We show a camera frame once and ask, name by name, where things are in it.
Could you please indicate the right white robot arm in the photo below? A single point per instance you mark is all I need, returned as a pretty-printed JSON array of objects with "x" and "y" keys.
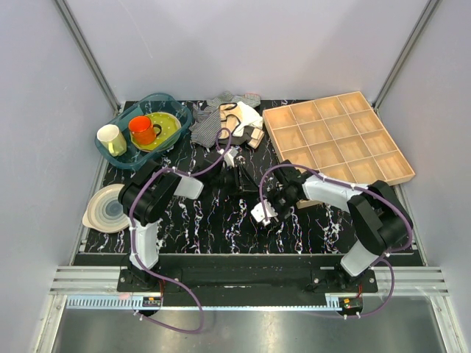
[{"x": 382, "y": 225}]

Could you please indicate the black underwear beige waistband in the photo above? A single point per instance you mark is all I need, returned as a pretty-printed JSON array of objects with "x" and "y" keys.
[{"x": 244, "y": 181}]

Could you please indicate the dark beige folded underwear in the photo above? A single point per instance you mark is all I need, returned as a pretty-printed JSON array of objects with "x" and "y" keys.
[{"x": 251, "y": 136}]

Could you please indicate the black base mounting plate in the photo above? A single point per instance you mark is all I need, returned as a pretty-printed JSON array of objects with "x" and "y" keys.
[{"x": 222, "y": 280}]

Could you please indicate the pale yellow mug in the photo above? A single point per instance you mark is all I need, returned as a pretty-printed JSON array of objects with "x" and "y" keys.
[{"x": 111, "y": 138}]

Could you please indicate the blue transparent plastic basket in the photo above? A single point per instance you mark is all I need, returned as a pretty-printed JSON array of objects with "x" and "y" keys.
[{"x": 134, "y": 158}]

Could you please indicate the beige white underwear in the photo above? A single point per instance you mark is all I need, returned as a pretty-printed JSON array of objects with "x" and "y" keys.
[{"x": 236, "y": 116}]

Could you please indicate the wooden compartment tray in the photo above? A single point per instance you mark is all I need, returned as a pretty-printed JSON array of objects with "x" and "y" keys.
[{"x": 340, "y": 136}]

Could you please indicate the orange mug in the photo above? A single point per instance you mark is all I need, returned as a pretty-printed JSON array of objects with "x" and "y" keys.
[{"x": 143, "y": 131}]

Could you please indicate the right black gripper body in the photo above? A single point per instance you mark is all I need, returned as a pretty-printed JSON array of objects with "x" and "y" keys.
[{"x": 281, "y": 201}]

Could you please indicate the green dotted plate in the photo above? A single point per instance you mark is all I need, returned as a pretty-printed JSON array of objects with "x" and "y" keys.
[{"x": 167, "y": 130}]

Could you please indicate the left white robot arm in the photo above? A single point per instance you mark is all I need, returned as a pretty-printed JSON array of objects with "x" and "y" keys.
[{"x": 148, "y": 193}]

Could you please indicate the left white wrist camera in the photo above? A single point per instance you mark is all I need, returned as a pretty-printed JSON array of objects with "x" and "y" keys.
[{"x": 229, "y": 156}]

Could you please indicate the striped grey garment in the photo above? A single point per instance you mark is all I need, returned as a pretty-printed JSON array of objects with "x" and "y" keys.
[{"x": 207, "y": 125}]

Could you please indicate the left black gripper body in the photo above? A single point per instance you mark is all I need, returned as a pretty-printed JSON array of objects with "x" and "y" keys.
[{"x": 227, "y": 180}]

